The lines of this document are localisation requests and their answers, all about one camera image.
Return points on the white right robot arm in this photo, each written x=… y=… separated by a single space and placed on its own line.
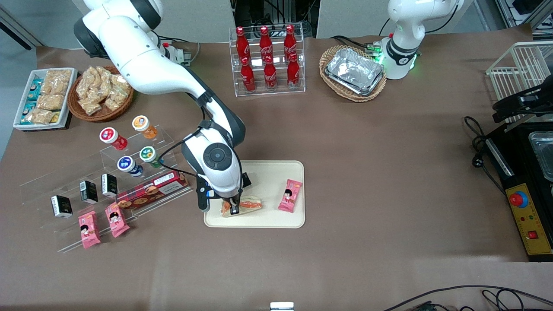
x=129 y=47

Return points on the red gum bottle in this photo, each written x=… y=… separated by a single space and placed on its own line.
x=111 y=137

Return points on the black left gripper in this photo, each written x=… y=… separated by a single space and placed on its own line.
x=514 y=103

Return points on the pink cartoon snack packet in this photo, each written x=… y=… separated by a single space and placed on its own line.
x=290 y=196
x=116 y=220
x=89 y=230

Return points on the light oval wicker basket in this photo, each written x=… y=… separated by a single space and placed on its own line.
x=328 y=54

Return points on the triangular sandwich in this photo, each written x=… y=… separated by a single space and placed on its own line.
x=251 y=204

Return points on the red tartan shortbread box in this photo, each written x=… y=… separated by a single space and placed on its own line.
x=151 y=190

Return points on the aluminium foil container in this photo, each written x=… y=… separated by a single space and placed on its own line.
x=354 y=69

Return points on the blue gum bottle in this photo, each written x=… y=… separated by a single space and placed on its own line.
x=128 y=165

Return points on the clear acrylic bottle rack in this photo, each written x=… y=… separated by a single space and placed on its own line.
x=268 y=93

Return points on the white rectangular dish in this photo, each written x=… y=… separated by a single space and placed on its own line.
x=71 y=86

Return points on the red emergency stop button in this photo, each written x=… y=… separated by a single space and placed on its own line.
x=518 y=199

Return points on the small yellow snack packet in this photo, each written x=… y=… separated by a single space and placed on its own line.
x=55 y=117

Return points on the orange gum bottle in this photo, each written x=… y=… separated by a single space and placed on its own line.
x=143 y=125

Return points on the red cola bottle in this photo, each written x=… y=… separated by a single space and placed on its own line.
x=248 y=77
x=290 y=41
x=270 y=75
x=242 y=43
x=265 y=43
x=293 y=73

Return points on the black sealing machine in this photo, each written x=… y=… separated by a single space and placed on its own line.
x=531 y=233

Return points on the metal shelf frame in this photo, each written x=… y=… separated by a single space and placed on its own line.
x=525 y=11

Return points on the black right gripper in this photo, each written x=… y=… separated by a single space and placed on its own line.
x=233 y=206

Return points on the beige plastic tray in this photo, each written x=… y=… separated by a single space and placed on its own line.
x=268 y=218

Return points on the brown round wicker basket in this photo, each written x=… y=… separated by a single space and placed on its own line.
x=125 y=106

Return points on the metal tray in machine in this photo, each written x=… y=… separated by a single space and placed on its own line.
x=544 y=153

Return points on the white connector block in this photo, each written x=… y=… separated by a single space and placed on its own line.
x=181 y=55

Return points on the green gum bottle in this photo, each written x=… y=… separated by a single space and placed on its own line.
x=149 y=154

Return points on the clear acrylic stepped stand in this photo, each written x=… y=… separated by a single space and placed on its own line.
x=52 y=190

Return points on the small black carton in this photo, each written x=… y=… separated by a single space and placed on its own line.
x=246 y=180
x=109 y=185
x=61 y=206
x=89 y=192

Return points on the black equipment rack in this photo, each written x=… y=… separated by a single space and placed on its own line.
x=276 y=13

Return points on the small blue snack packet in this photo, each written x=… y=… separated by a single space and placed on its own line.
x=28 y=107
x=34 y=90

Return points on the clear crispy snack packet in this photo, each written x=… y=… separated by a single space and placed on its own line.
x=120 y=84
x=90 y=106
x=105 y=84
x=115 y=100
x=86 y=86

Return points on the rice crisp packet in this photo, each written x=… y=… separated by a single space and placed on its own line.
x=51 y=102
x=39 y=116
x=58 y=81

